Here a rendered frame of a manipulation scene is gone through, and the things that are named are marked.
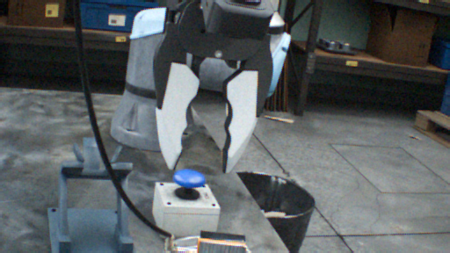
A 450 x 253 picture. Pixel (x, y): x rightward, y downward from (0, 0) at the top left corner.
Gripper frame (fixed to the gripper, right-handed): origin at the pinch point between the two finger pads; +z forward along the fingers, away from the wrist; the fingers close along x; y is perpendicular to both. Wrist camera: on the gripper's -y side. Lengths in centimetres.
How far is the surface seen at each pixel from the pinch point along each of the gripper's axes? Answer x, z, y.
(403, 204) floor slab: -164, 69, 212
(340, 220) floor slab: -118, 72, 194
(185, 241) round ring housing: -2.4, 12.7, 12.9
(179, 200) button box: -3.4, 10.7, 21.7
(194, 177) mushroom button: -4.9, 7.7, 21.9
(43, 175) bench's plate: 13.9, 13.3, 37.7
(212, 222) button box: -7.4, 13.0, 20.3
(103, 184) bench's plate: 5.0, 13.5, 35.6
